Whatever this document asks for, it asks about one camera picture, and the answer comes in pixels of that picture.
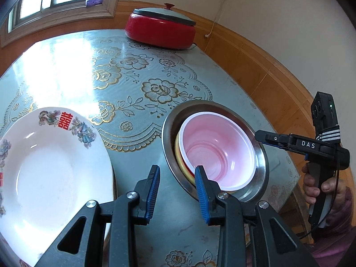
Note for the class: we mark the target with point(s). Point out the grey pot lid red knob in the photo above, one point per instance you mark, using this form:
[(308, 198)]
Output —
[(164, 15)]

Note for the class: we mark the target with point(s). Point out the yellow plastic bowl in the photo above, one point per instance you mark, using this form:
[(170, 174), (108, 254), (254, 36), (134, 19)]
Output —
[(180, 164)]

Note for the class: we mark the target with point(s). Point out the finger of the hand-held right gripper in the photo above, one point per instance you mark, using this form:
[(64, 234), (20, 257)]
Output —
[(271, 138)]

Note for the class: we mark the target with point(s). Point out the red plastic bowl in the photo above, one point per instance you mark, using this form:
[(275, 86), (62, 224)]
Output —
[(219, 150)]

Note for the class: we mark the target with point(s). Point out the window with stone frame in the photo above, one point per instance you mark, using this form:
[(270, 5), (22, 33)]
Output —
[(55, 8)]

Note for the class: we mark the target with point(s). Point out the person's right hand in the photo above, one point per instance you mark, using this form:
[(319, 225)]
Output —
[(310, 186)]

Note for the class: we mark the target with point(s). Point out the red electric pot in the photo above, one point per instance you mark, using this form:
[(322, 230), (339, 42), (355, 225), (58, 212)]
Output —
[(158, 32)]

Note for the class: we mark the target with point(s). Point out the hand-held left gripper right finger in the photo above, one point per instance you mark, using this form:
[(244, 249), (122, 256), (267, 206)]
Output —
[(200, 194)]

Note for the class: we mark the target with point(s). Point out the stainless steel basin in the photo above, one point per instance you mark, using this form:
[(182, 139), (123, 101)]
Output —
[(260, 172)]

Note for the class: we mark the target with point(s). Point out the person's right forearm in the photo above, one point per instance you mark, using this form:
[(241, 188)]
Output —
[(342, 222)]

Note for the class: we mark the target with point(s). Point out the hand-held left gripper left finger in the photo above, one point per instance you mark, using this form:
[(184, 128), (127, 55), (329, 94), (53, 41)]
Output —
[(153, 194)]

